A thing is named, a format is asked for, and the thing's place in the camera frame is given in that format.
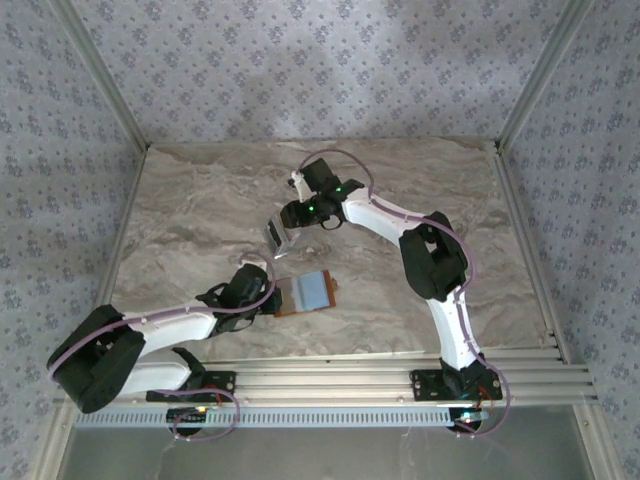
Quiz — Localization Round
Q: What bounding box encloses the brown leather card holder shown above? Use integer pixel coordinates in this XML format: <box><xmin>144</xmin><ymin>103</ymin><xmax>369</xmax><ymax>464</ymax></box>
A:
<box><xmin>273</xmin><ymin>269</ymin><xmax>342</xmax><ymax>319</ymax></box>

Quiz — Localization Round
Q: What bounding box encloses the clear acrylic card box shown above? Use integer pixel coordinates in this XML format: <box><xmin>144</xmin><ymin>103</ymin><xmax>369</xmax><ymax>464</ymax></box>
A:
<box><xmin>260</xmin><ymin>215</ymin><xmax>302</xmax><ymax>260</ymax></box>

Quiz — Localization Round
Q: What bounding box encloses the black controller board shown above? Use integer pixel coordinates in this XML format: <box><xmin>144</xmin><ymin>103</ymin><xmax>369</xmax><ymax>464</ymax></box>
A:
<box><xmin>167</xmin><ymin>405</ymin><xmax>211</xmax><ymax>432</ymax></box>
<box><xmin>447</xmin><ymin>408</ymin><xmax>490</xmax><ymax>432</ymax></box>

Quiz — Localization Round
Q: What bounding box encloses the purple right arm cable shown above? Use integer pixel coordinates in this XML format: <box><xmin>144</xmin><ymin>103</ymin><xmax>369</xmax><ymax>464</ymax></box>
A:
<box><xmin>298</xmin><ymin>148</ymin><xmax>482</xmax><ymax>362</ymax></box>

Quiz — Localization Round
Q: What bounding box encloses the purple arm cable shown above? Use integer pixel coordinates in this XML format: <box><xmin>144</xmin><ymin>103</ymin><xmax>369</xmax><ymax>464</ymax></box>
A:
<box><xmin>47</xmin><ymin>252</ymin><xmax>280</xmax><ymax>381</ymax></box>
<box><xmin>298</xmin><ymin>148</ymin><xmax>482</xmax><ymax>362</ymax></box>

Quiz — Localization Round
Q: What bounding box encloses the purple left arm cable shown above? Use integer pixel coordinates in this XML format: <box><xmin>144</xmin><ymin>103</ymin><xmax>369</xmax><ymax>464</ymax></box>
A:
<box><xmin>47</xmin><ymin>252</ymin><xmax>280</xmax><ymax>381</ymax></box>

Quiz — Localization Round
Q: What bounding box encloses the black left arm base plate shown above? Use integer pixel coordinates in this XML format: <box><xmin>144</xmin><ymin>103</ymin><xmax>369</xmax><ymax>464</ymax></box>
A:
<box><xmin>144</xmin><ymin>368</ymin><xmax>237</xmax><ymax>404</ymax></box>

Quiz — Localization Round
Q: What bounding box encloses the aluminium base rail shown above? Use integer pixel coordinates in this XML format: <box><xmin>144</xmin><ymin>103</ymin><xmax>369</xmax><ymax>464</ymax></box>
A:
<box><xmin>54</xmin><ymin>349</ymin><xmax>599</xmax><ymax>407</ymax></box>

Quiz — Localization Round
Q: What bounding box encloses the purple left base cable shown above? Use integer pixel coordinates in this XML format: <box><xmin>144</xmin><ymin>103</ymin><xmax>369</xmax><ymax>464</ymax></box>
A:
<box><xmin>171</xmin><ymin>388</ymin><xmax>242</xmax><ymax>444</ymax></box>

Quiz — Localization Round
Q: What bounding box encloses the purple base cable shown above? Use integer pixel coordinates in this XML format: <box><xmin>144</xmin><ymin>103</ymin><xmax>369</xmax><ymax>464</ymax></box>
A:
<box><xmin>171</xmin><ymin>388</ymin><xmax>242</xmax><ymax>444</ymax></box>
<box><xmin>455</xmin><ymin>359</ymin><xmax>512</xmax><ymax>442</ymax></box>

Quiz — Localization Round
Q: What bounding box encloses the slotted grey cable duct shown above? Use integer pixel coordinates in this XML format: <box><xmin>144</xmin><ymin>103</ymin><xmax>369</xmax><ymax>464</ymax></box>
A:
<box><xmin>74</xmin><ymin>405</ymin><xmax>494</xmax><ymax>430</ymax></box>

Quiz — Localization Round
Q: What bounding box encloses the aluminium side rail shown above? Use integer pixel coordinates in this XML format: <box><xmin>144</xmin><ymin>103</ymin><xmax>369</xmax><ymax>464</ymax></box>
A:
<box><xmin>37</xmin><ymin>142</ymin><xmax>151</xmax><ymax>480</ymax></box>
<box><xmin>492</xmin><ymin>142</ymin><xmax>574</xmax><ymax>364</ymax></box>

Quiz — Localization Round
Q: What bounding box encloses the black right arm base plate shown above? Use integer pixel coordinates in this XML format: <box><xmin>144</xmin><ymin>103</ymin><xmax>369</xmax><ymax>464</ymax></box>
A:
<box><xmin>409</xmin><ymin>368</ymin><xmax>503</xmax><ymax>402</ymax></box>

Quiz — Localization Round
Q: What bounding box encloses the aluminium corner post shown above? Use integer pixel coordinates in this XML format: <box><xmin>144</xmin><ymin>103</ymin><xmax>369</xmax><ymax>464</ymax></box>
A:
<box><xmin>52</xmin><ymin>0</ymin><xmax>151</xmax><ymax>151</ymax></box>
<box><xmin>497</xmin><ymin>0</ymin><xmax>599</xmax><ymax>151</ymax></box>

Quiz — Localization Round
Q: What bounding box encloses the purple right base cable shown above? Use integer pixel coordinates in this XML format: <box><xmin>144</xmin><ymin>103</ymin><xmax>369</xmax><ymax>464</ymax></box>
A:
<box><xmin>455</xmin><ymin>359</ymin><xmax>512</xmax><ymax>442</ymax></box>

